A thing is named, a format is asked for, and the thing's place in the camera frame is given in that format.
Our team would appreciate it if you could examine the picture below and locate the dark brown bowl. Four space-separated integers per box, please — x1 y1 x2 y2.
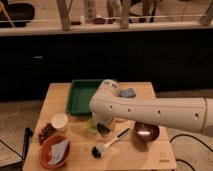
133 122 160 142

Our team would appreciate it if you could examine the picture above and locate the brown grape bunch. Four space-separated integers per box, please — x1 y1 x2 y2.
38 123 56 144

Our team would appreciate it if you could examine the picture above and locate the orange plate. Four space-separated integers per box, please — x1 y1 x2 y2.
39 134 70 169

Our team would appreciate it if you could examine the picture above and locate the crumpled white paper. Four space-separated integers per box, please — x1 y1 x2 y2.
48 139 69 165

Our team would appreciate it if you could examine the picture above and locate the blue sponge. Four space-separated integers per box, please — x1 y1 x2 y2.
120 88 136 98

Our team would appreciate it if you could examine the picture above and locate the black cable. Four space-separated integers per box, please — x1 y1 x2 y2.
170 133 213 171

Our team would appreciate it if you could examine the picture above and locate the green plastic tray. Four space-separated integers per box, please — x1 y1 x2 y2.
66 79 102 116

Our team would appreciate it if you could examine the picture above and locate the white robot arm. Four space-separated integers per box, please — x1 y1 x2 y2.
89 79 213 137

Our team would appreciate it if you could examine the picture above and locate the black office chair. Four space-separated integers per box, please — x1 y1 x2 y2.
0 0 35 28

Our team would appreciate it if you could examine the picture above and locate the metal cup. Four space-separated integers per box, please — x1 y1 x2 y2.
97 123 110 135

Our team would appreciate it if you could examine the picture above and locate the green translucent cup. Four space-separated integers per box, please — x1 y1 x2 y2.
87 118 97 134

